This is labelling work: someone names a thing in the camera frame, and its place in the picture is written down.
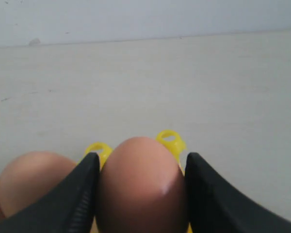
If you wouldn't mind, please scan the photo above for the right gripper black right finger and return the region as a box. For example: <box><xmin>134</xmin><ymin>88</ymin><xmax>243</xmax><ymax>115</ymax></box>
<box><xmin>185</xmin><ymin>152</ymin><xmax>291</xmax><ymax>233</ymax></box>

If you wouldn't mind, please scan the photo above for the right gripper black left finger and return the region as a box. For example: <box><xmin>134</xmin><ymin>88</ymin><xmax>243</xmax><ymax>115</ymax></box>
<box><xmin>0</xmin><ymin>152</ymin><xmax>99</xmax><ymax>233</ymax></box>

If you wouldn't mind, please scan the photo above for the yellow plastic egg tray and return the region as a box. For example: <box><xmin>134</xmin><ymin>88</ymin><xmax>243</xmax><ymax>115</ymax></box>
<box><xmin>76</xmin><ymin>130</ymin><xmax>192</xmax><ymax>233</ymax></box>

